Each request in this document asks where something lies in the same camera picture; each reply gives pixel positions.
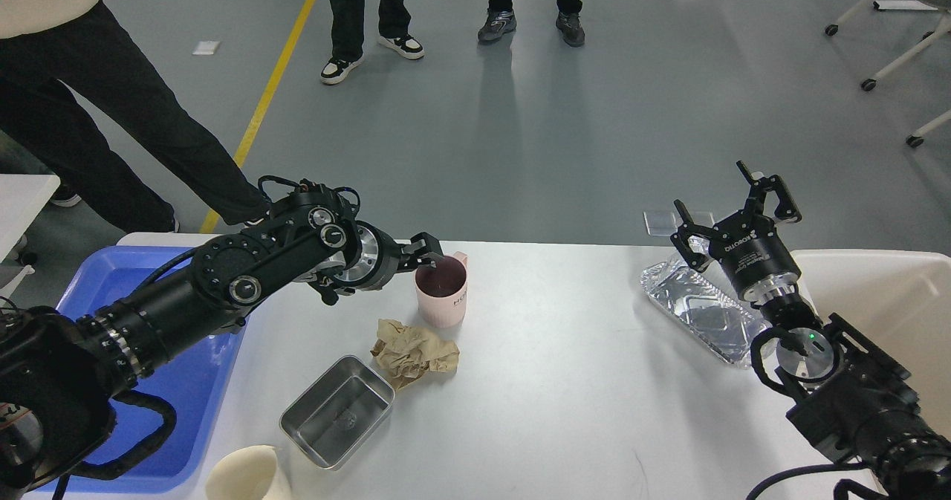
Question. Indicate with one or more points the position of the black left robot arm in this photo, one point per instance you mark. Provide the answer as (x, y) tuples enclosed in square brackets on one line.
[(70, 404)]

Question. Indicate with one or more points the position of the white side table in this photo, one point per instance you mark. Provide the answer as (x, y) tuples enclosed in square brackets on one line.
[(22, 198)]

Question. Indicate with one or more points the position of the clear floor plate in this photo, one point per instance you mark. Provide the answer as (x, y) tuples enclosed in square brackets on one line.
[(660, 223), (697, 223)]

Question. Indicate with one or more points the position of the cream cup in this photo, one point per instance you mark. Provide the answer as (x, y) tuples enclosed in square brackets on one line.
[(249, 473)]

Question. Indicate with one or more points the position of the pink ribbed mug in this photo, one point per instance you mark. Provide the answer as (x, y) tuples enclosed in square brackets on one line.
[(442, 290)]

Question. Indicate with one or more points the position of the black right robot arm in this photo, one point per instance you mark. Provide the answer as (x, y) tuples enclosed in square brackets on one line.
[(851, 399)]

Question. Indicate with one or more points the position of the blue plastic bin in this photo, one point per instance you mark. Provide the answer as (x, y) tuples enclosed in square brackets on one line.
[(193, 383)]

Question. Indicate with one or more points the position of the person with black-white sneakers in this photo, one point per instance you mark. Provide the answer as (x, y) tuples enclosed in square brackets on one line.
[(347, 36)]

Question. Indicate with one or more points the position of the cream plastic bin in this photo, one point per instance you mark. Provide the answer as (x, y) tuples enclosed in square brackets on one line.
[(901, 302)]

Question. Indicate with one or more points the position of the crumpled brown paper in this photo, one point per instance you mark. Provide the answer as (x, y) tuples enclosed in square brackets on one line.
[(407, 353)]

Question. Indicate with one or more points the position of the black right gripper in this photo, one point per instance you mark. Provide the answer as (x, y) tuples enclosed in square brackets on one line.
[(754, 258)]

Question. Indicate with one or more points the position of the aluminium foil tray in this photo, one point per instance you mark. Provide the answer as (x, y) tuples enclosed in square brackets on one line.
[(706, 305)]

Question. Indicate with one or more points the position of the white rolling chair base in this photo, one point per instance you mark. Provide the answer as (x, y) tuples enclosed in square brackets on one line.
[(888, 41)]

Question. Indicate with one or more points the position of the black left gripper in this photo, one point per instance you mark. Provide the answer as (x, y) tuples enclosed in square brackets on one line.
[(381, 257)]

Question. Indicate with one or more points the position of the stainless steel tray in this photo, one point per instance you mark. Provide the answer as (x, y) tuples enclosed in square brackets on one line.
[(330, 420)]

